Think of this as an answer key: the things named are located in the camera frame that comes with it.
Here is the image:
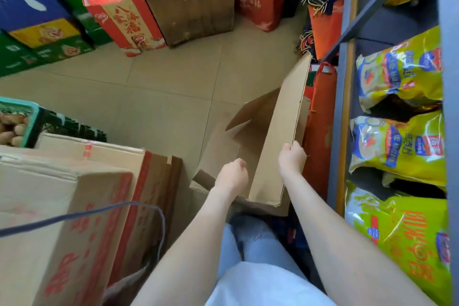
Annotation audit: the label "person's right hand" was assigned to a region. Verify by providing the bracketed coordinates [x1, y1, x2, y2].
[278, 141, 308, 181]

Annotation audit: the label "person's left hand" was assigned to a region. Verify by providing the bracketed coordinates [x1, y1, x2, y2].
[214, 158, 249, 202]

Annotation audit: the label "grey metal shelf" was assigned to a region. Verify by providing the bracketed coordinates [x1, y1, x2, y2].
[324, 0, 459, 306]

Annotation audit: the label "person's right forearm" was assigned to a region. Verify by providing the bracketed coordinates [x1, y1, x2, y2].
[283, 169, 437, 306]

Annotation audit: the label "person's left forearm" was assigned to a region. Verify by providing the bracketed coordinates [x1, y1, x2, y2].
[132, 187, 237, 306]

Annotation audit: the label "dark brown cardboard box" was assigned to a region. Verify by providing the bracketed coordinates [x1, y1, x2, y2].
[145, 0, 237, 47]

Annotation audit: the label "cardboard cartons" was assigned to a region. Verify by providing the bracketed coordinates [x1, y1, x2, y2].
[0, 144, 133, 306]

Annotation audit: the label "yellow swirl-print box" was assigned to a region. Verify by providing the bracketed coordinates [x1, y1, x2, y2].
[9, 18, 81, 49]

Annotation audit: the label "large orange gift bag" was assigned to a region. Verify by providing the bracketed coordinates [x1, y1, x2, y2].
[303, 62, 339, 202]

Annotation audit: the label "yellow blue snack bag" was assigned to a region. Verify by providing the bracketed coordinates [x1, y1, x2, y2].
[348, 111, 447, 188]
[355, 26, 444, 113]

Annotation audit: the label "lime green snack bags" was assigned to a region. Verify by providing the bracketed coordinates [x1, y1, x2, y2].
[344, 180, 452, 306]

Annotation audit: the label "translucent plastic strip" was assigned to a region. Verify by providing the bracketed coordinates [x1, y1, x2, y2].
[104, 262, 151, 306]

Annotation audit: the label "dark green plastic crate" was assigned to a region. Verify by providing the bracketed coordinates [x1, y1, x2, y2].
[34, 110, 108, 144]

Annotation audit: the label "red white drink carton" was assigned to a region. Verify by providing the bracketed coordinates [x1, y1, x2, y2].
[79, 0, 167, 58]

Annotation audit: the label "dark green carton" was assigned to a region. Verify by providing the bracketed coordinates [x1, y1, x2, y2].
[71, 8, 114, 47]

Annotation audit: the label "teal plastic crate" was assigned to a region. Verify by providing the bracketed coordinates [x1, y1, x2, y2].
[0, 97, 45, 149]

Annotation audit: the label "green swirl-print carton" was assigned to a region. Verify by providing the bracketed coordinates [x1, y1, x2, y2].
[34, 35, 96, 65]

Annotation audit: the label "pile of brown round produce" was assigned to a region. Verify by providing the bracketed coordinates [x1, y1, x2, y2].
[0, 111, 29, 148]

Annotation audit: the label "plain green carton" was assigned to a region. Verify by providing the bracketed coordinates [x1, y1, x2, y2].
[0, 31, 38, 77]

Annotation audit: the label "orange gift bag yellow cord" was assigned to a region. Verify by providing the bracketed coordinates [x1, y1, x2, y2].
[308, 0, 345, 61]

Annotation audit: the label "grey cable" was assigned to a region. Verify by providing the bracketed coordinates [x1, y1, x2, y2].
[0, 201, 166, 256]

